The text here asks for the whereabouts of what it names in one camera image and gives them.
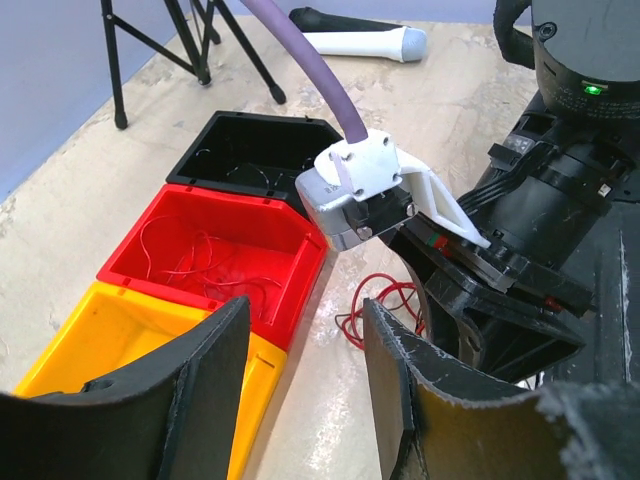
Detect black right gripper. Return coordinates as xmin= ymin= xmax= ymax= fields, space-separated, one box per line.
xmin=387 ymin=225 xmax=586 ymax=383

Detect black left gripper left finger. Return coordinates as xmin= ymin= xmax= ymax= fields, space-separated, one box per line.
xmin=1 ymin=296 xmax=250 ymax=479

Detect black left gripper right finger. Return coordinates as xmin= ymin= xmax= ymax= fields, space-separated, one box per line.
xmin=363 ymin=300 xmax=639 ymax=479

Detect red and black wires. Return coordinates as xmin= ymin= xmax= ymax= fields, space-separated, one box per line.
xmin=334 ymin=272 xmax=431 ymax=351

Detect black wire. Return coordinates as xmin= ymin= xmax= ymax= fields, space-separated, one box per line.
xmin=192 ymin=147 xmax=301 ymax=189

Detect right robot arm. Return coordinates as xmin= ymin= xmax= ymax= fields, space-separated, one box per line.
xmin=383 ymin=1 xmax=639 ymax=383

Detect yellow plastic bin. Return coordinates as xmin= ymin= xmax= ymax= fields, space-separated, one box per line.
xmin=1 ymin=282 xmax=287 ymax=479

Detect red plastic bin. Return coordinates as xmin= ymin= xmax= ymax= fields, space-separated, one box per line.
xmin=97 ymin=184 xmax=328 ymax=351

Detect black plastic bin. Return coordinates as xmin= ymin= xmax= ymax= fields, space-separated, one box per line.
xmin=166 ymin=111 xmax=342 ymax=216

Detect black music stand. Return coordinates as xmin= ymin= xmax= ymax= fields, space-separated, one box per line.
xmin=100 ymin=0 xmax=286 ymax=130

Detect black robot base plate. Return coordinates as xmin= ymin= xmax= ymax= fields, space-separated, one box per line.
xmin=543 ymin=202 xmax=639 ymax=383

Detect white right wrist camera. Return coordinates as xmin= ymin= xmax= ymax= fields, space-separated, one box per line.
xmin=295 ymin=129 xmax=490 ymax=252

